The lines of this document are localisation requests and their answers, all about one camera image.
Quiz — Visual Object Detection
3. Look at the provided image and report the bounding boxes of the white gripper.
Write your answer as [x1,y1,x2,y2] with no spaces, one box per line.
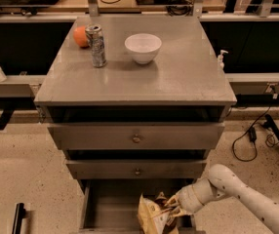
[164,184,203,214]

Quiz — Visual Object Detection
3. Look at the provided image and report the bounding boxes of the brown chip bag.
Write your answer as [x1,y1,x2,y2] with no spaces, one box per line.
[138,192,179,234]

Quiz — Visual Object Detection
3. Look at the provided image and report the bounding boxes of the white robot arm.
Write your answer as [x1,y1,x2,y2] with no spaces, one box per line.
[165,164,279,234]

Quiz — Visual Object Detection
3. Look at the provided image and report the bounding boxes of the open bottom drawer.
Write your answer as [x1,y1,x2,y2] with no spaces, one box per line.
[76,178,188,234]

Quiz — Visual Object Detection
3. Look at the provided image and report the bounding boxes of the top drawer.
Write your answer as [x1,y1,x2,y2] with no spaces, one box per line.
[48,123,224,150]

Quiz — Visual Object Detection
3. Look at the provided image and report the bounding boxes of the middle drawer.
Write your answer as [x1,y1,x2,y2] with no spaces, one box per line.
[66,159,206,179]

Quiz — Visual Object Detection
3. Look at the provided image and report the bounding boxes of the grey drawer cabinet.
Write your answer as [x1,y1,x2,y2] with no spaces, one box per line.
[34,14,238,234]

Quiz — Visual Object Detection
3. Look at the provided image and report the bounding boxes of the small white pump bottle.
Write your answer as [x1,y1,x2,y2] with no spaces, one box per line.
[218,50,228,69]

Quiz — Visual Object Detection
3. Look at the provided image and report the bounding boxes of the black bar on floor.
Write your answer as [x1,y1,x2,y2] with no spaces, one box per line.
[12,203,26,234]

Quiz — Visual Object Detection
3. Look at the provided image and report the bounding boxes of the white bowl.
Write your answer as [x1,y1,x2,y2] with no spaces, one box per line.
[125,33,162,64]

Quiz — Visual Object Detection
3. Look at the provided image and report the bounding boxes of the silver drink can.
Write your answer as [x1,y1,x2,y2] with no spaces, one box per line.
[85,23,106,68]

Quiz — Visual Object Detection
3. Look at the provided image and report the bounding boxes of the orange fruit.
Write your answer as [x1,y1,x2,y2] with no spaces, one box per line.
[73,26,89,48]

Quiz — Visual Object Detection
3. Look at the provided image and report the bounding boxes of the black power cable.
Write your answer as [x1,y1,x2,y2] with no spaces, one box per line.
[231,85,277,163]

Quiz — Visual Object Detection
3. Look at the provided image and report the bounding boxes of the black cables on desk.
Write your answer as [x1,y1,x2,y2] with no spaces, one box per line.
[100,0,196,17]

